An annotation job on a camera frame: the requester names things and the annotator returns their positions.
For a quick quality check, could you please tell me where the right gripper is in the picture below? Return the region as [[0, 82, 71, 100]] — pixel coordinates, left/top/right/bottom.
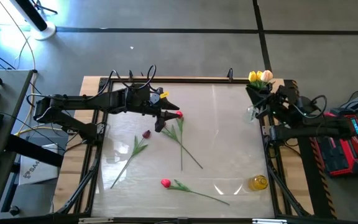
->
[[246, 83, 295, 118]]

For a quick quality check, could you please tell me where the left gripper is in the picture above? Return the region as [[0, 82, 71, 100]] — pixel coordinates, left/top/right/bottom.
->
[[125, 83, 180, 133]]

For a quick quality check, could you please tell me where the cream artificial tulip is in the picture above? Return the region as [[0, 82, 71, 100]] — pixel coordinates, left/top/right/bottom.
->
[[260, 70, 274, 90]]

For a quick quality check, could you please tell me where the yellow artificial tulip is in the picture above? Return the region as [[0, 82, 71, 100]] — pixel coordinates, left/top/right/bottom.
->
[[248, 71, 259, 90], [255, 70, 264, 90]]

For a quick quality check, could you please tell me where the dark red artificial tulip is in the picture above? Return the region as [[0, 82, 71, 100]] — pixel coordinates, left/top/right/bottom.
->
[[160, 121, 204, 170], [110, 129, 152, 190]]

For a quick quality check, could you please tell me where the amber glass vase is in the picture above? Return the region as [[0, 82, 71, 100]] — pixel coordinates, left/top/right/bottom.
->
[[247, 175, 269, 192]]

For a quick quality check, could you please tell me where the white glossy table mat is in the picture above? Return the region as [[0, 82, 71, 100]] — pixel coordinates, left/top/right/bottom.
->
[[91, 82, 275, 218]]

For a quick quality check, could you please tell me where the red black power station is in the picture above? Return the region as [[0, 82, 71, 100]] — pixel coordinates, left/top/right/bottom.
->
[[311, 111, 358, 178]]

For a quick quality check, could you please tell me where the black hazard striped mat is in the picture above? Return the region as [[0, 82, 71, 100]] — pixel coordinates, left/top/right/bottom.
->
[[283, 79, 338, 218]]

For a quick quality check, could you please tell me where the wooden table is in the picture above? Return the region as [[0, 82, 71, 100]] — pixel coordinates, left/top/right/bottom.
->
[[52, 76, 315, 218]]

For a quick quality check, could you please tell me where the silver aluminium bar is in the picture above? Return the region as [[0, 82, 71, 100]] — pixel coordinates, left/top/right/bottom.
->
[[78, 217, 114, 224], [252, 218, 288, 224]]

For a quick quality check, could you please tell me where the black diagonal bar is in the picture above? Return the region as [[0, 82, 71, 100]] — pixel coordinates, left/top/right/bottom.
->
[[6, 133, 65, 168]]

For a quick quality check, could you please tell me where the white printed box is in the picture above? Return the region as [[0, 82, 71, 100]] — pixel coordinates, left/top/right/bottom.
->
[[19, 143, 59, 187]]

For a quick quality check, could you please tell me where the white round-base floor stand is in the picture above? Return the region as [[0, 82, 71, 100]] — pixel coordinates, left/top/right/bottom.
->
[[9, 0, 57, 41]]

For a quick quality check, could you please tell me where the grey desk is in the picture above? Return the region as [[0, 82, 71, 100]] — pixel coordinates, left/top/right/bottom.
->
[[0, 70, 34, 220]]

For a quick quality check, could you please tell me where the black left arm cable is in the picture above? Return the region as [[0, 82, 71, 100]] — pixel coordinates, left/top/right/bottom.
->
[[99, 64, 157, 94]]

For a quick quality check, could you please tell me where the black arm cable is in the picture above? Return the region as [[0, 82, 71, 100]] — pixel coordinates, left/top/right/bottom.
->
[[99, 64, 157, 94], [293, 95, 328, 119]]

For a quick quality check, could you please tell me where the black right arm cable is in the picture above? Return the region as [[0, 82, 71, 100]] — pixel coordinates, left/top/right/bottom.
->
[[293, 95, 328, 119]]

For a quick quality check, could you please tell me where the yellow cable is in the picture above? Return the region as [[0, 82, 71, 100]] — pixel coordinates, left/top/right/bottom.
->
[[0, 0, 74, 137]]

